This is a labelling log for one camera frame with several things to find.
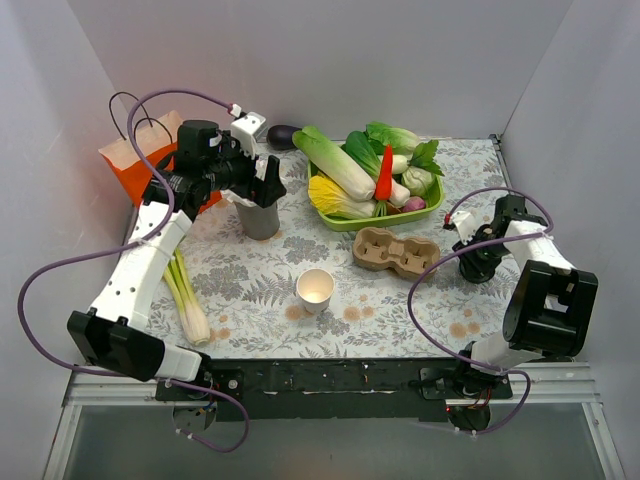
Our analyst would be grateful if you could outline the grey straw holder cup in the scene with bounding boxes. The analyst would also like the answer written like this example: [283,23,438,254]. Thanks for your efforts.
[235,203,280,241]

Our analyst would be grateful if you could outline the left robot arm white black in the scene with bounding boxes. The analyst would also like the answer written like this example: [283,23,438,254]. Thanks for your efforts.
[67,112,286,400]

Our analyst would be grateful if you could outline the purple cable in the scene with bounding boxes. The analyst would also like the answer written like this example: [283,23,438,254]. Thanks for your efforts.
[17,88,251,453]
[407,186,555,436]

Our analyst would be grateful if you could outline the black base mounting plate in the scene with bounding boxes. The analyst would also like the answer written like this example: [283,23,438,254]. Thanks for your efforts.
[154,357,515,424]

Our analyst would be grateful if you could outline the white radish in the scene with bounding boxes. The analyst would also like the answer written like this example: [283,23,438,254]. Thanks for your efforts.
[389,154,410,208]

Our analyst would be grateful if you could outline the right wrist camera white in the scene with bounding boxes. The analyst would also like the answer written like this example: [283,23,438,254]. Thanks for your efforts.
[443,210,480,246]

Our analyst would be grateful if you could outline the aluminium frame rail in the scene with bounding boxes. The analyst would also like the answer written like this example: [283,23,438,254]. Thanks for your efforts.
[63,362,602,406]

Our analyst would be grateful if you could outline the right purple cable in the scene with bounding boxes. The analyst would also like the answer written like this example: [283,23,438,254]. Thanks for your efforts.
[407,186,555,436]

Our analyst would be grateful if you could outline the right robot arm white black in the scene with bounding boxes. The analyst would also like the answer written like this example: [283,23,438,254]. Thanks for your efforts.
[445,194,598,398]

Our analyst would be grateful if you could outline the leafy green herb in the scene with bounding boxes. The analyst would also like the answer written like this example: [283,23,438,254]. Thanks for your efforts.
[409,139,444,176]

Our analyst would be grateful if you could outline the floral tablecloth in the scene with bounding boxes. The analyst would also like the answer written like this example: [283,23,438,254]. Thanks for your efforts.
[180,151,520,358]

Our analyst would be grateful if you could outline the yellow cabbage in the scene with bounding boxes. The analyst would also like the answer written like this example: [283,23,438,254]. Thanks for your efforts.
[308,175,375,220]

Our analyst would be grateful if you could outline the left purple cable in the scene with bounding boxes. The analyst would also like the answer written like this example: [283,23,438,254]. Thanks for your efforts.
[17,88,251,453]

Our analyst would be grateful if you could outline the pale green round cabbage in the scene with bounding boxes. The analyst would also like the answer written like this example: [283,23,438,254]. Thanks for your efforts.
[401,167,436,197]

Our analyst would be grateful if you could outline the dark purple eggplant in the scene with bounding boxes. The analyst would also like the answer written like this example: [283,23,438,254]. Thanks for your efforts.
[266,124,301,151]

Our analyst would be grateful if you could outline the orange paper bag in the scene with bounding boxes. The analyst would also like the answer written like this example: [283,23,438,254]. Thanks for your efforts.
[98,91,224,214]

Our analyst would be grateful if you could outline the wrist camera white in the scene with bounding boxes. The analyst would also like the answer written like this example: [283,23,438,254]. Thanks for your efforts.
[443,210,480,246]
[230,112,267,159]

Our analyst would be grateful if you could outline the green celery stalk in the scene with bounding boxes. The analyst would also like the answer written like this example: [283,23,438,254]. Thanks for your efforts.
[163,248,211,346]

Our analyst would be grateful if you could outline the black plastic cup lid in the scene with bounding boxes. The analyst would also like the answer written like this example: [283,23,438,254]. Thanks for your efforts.
[459,264,495,284]

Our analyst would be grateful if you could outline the orange carrot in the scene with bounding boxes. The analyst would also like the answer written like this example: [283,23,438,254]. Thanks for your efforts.
[374,145,393,202]

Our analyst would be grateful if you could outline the white paper coffee cup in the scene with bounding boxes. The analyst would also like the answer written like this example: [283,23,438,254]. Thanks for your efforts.
[296,268,335,314]

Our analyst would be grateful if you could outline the green plastic basket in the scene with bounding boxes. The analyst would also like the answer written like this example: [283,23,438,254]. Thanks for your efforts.
[317,177,445,232]

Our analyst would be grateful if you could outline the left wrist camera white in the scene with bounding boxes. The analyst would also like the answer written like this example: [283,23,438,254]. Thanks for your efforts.
[230,112,267,159]

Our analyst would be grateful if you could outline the bok choy dark green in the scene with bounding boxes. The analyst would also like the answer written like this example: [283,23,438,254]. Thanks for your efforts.
[341,131,381,181]

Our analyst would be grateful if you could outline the napa cabbage long green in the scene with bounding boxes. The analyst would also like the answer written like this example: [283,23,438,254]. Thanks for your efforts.
[292,126,375,201]

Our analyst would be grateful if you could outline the purple onion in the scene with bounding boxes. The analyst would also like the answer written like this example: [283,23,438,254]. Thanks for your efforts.
[402,196,427,213]

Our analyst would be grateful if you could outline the cardboard cup carrier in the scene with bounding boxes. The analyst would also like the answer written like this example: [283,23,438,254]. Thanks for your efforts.
[352,227,441,281]

